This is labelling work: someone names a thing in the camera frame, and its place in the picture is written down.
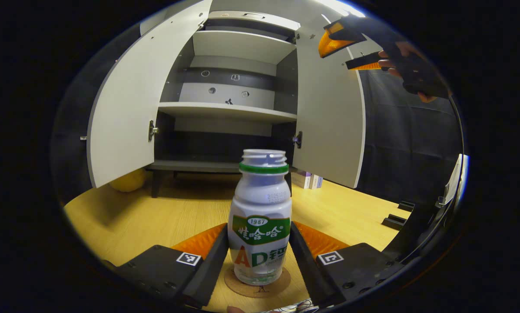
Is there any white cabinet door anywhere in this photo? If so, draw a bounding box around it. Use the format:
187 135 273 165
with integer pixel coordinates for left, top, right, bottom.
86 0 213 188
292 15 367 189

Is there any round cork coaster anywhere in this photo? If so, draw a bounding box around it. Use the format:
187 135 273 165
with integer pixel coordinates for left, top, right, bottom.
224 266 291 299

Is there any white cabinet shelf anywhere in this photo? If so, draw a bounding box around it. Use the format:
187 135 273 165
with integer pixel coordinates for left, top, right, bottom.
192 30 297 65
158 102 297 123

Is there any long ceiling light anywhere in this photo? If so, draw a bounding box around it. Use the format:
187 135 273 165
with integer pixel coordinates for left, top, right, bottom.
316 0 367 18

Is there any white bottle green label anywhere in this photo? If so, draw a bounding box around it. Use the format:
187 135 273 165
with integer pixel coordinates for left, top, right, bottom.
227 149 293 286

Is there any black backdrop cloth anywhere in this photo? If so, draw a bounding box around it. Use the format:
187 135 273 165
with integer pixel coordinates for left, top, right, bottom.
51 26 464 205

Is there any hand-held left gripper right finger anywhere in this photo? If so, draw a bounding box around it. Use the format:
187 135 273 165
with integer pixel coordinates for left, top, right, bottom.
288 221 406 308

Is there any beige cabinet drawer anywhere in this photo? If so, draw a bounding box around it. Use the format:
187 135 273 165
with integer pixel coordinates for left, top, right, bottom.
208 11 301 31

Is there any yellow round object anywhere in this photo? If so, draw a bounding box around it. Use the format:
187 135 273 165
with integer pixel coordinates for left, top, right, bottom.
109 169 146 193

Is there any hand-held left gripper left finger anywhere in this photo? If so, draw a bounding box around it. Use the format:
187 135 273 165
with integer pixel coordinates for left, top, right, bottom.
101 223 229 309

